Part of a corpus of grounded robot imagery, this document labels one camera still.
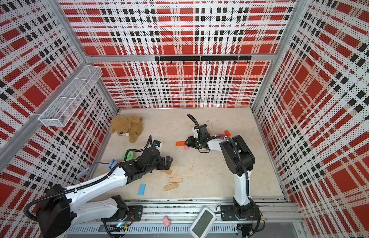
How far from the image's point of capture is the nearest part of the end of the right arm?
0.77 meters

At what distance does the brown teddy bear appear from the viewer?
91cm

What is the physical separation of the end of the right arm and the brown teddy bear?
0.36 m
